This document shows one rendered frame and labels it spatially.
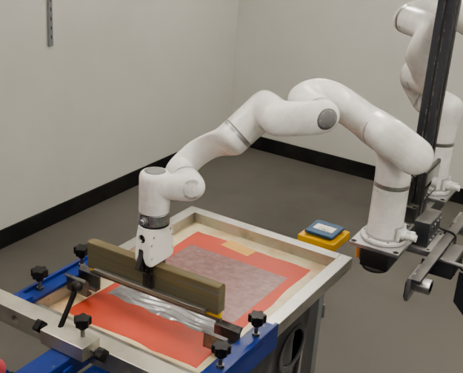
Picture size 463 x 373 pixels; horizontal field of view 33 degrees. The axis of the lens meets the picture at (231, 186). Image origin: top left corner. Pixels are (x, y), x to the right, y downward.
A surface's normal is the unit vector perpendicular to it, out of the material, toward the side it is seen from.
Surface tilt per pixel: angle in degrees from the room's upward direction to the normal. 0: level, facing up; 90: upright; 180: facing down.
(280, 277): 0
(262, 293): 0
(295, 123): 94
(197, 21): 90
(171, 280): 90
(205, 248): 0
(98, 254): 90
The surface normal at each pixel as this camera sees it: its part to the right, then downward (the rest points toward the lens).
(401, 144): 0.33, 0.36
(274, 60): -0.53, 0.29
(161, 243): 0.85, 0.26
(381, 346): 0.07, -0.92
